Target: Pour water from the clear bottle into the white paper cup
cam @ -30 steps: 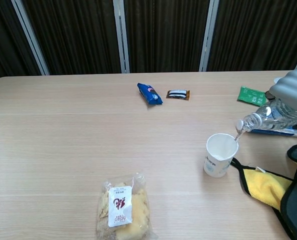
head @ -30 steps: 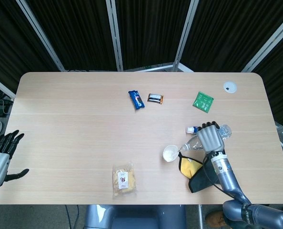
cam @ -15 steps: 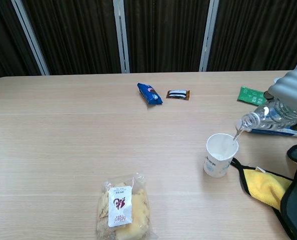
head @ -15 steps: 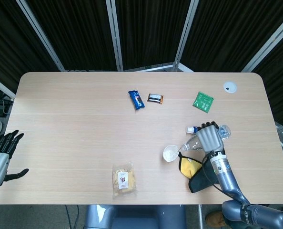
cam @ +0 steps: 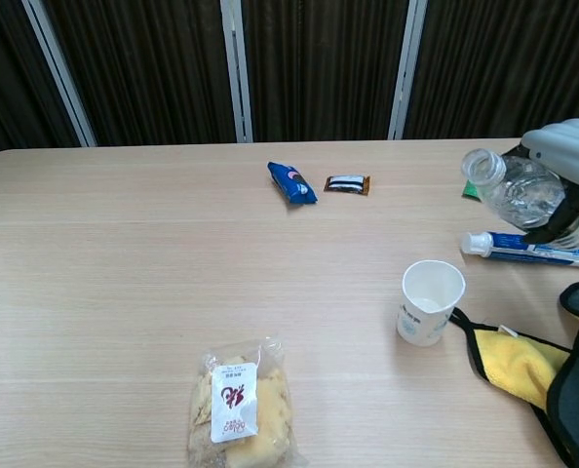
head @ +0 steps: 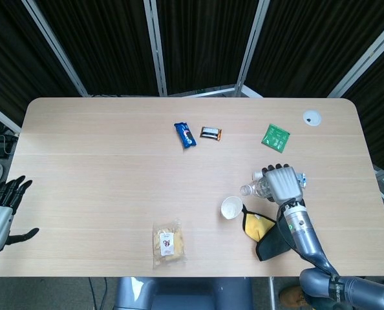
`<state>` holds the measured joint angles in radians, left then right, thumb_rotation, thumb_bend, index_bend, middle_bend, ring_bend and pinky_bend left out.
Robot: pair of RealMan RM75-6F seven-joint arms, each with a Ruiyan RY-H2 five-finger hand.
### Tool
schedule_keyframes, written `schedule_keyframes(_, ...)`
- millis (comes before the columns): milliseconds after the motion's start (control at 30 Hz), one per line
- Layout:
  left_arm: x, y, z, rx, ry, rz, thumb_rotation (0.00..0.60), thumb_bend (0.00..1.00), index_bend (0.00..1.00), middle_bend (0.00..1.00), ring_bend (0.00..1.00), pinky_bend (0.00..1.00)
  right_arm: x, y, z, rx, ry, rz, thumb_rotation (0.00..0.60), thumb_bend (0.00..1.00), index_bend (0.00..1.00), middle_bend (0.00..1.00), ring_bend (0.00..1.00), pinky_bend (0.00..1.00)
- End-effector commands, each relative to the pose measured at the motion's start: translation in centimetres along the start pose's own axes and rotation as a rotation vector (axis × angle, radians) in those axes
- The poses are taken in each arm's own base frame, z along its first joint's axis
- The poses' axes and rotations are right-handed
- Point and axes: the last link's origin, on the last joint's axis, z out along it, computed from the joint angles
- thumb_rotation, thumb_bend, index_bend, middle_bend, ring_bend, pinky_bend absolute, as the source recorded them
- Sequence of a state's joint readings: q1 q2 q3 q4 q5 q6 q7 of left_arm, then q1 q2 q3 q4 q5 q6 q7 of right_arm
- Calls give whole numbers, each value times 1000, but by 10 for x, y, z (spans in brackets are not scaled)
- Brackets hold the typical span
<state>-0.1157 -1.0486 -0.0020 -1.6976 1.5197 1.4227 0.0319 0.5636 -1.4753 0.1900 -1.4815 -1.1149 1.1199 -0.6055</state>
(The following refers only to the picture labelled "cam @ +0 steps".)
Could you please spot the transparent plastic water bottle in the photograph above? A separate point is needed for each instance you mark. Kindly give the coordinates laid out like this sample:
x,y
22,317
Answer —
x,y
523,195

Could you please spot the clear bagged pastry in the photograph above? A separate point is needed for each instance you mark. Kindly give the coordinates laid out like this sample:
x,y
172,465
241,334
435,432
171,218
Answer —
x,y
241,414

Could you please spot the white blue toothpaste tube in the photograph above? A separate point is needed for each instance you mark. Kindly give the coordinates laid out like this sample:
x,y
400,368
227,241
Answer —
x,y
504,244

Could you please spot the black folding screen grey frame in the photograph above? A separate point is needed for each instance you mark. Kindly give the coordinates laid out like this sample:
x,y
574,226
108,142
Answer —
x,y
319,63

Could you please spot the white paper cup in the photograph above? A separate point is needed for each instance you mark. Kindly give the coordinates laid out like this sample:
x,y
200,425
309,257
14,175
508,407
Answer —
x,y
418,326

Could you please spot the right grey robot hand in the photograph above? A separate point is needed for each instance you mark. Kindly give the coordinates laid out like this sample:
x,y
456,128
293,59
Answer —
x,y
574,151

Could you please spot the blue cookie packet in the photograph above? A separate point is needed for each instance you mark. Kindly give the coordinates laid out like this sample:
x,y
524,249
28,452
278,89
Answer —
x,y
293,185

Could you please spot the green sachet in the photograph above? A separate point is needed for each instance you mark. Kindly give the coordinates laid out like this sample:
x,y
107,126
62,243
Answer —
x,y
470,190

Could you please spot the yellow grey microfibre cloth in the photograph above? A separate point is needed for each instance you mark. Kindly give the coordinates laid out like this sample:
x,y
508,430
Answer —
x,y
518,365

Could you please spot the brown snack packet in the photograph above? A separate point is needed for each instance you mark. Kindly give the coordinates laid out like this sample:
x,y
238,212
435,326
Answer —
x,y
348,184

